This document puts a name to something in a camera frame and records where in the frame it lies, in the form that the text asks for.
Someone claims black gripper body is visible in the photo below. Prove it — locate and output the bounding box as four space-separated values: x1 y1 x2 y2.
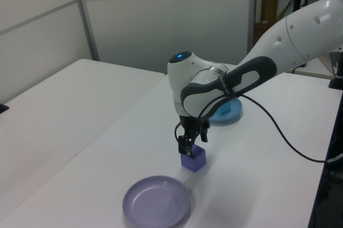
178 115 211 132

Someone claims purple cube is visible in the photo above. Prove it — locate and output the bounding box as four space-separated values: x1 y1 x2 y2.
181 144 206 173

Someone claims teal cube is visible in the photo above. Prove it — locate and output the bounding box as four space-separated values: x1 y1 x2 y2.
216 101 233 115

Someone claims blue plate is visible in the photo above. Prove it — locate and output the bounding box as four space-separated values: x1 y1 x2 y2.
208 96 243 123

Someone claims purple plate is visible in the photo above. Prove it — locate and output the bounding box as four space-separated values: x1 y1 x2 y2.
122 175 192 226

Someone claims brown cardboard box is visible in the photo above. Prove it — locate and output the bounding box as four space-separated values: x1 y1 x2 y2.
254 0 280 49

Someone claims black clamp base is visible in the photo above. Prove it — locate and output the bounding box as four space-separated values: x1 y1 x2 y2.
329 76 343 90

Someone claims black cable strap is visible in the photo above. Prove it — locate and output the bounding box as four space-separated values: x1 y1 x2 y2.
219 71 232 96

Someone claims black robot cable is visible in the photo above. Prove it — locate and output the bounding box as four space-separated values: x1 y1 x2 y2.
173 88 343 163

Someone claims grey metal partition post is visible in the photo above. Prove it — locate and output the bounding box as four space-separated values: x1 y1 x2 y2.
247 0 258 55

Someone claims black vertical stand post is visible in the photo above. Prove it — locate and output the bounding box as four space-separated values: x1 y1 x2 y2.
307 50 343 228

